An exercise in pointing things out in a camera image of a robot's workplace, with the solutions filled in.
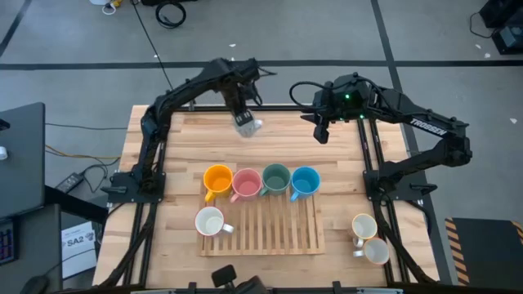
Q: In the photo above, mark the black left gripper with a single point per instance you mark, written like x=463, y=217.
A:
x=237, y=98

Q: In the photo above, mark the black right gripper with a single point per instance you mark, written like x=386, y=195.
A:
x=343, y=102

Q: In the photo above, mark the white blue-patterned mug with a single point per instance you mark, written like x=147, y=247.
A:
x=250, y=130

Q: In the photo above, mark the blue mug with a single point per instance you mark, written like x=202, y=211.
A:
x=305, y=183

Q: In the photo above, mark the pink mug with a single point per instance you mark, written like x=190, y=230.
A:
x=247, y=185

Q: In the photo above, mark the green mug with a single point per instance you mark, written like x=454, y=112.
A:
x=275, y=179

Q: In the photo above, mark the white patterned mug red rim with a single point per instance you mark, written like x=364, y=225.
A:
x=208, y=222

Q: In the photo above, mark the white mug yellow rim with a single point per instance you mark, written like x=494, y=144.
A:
x=364, y=226

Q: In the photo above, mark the white mug orange rim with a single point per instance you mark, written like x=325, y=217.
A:
x=376, y=251

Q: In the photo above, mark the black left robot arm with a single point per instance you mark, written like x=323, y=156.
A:
x=180, y=96

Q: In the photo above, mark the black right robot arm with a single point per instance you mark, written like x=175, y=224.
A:
x=429, y=126

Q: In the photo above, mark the wooden slatted shelf rack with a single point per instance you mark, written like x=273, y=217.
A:
x=261, y=253

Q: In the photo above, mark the black office chair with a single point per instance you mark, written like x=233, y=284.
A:
x=224, y=275

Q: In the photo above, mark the black power adapter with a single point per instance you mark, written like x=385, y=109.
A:
x=69, y=182

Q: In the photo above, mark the black equipment case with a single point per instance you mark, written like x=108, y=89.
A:
x=506, y=36

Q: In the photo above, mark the white SA2 box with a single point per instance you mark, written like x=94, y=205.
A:
x=77, y=253

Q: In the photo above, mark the black hazard-striped mat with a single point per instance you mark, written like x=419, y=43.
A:
x=490, y=253

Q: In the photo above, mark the black desk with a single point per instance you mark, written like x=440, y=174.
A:
x=20, y=171

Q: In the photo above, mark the dark grey desk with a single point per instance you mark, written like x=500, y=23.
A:
x=37, y=245

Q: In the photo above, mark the small white cup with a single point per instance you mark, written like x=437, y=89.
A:
x=3, y=153

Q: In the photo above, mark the black computer mouse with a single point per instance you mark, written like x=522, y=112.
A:
x=34, y=286

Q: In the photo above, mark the black keyboard coloured keys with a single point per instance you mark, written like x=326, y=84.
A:
x=6, y=245

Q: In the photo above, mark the black aluminium table frame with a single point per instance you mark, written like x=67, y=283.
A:
x=278, y=108

